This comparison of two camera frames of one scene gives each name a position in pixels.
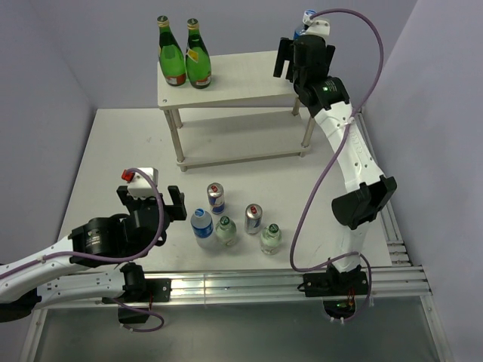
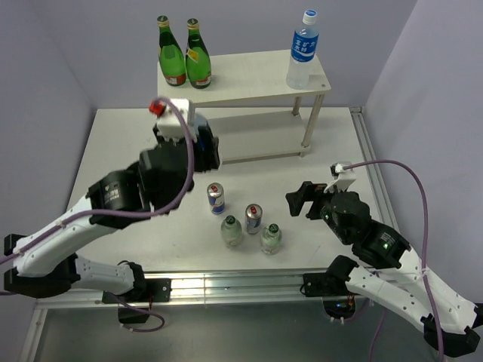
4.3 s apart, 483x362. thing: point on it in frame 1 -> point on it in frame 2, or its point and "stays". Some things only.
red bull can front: [253, 221] stays
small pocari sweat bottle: [202, 223] -> [204, 142]
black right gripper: [286, 52] -> [307, 191]
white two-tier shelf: [245, 115] stays
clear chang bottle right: [271, 240] stays
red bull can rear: [216, 194] stays
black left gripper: [178, 209] -> [207, 162]
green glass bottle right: [198, 60] stays
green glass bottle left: [170, 54] stays
